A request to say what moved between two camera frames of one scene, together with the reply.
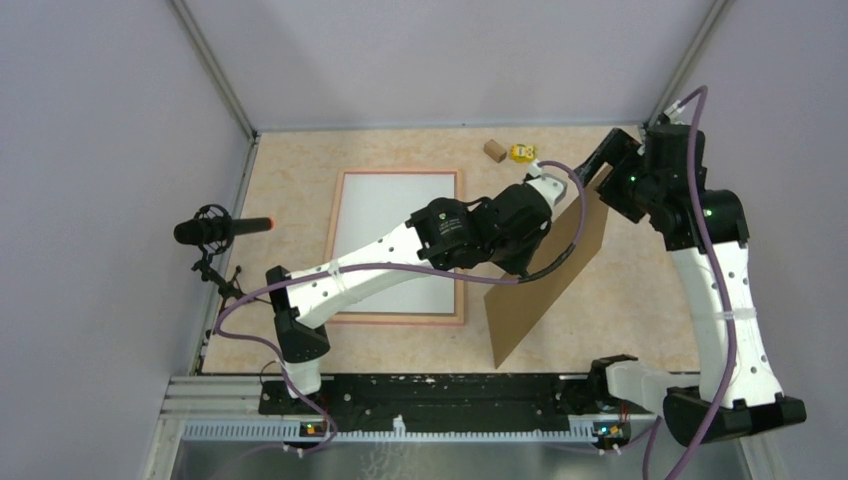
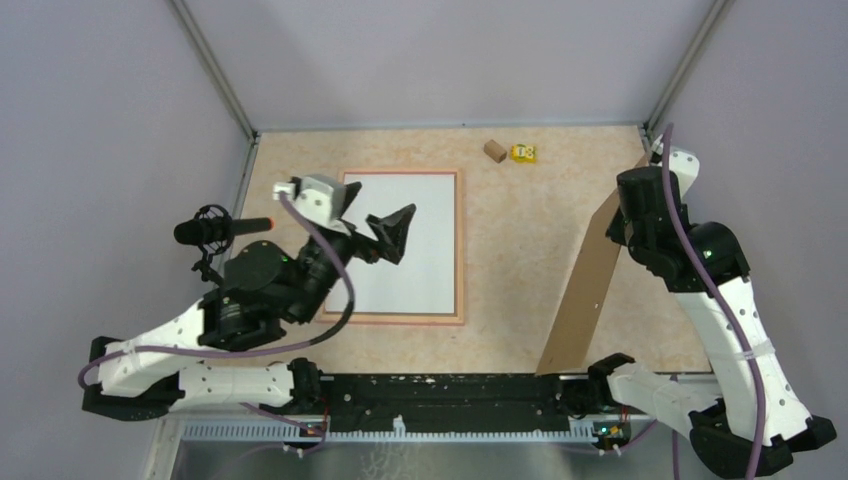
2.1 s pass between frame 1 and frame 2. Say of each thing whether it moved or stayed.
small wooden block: stayed
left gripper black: moved
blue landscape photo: stayed
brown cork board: stayed
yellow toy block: stayed
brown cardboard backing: moved
